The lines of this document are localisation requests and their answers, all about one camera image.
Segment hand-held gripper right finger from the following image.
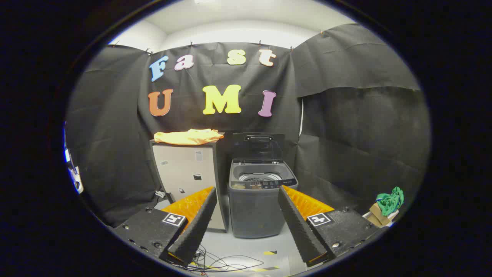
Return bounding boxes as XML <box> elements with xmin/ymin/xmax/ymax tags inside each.
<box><xmin>278</xmin><ymin>185</ymin><xmax>381</xmax><ymax>268</ymax></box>

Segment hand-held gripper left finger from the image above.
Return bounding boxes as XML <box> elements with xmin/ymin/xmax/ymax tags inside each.
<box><xmin>113</xmin><ymin>187</ymin><xmax>218</xmax><ymax>267</ymax></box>

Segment grey washing machine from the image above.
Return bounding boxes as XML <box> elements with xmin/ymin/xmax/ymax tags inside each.
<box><xmin>229</xmin><ymin>159</ymin><xmax>299</xmax><ymax>239</ymax></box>

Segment orange garment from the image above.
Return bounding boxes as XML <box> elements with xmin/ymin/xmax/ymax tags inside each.
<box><xmin>154</xmin><ymin>128</ymin><xmax>224</xmax><ymax>145</ymax></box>

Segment grey cabinet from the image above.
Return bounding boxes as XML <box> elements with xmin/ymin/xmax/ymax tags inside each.
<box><xmin>150</xmin><ymin>133</ymin><xmax>231</xmax><ymax>233</ymax></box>

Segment cardboard box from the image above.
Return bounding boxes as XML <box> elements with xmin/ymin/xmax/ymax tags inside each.
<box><xmin>363</xmin><ymin>203</ymin><xmax>398</xmax><ymax>227</ymax></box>

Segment green cloth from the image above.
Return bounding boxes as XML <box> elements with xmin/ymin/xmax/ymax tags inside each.
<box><xmin>376</xmin><ymin>187</ymin><xmax>404</xmax><ymax>217</ymax></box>

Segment black backdrop cloth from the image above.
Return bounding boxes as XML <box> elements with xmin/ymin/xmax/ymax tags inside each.
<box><xmin>65</xmin><ymin>23</ymin><xmax>431</xmax><ymax>228</ymax></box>

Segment white and blue object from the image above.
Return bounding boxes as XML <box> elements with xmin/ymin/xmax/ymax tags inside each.
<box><xmin>63</xmin><ymin>127</ymin><xmax>84</xmax><ymax>194</ymax></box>

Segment black floor cables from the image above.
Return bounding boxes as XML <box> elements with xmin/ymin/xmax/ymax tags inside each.
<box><xmin>169</xmin><ymin>246</ymin><xmax>266</xmax><ymax>274</ymax></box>

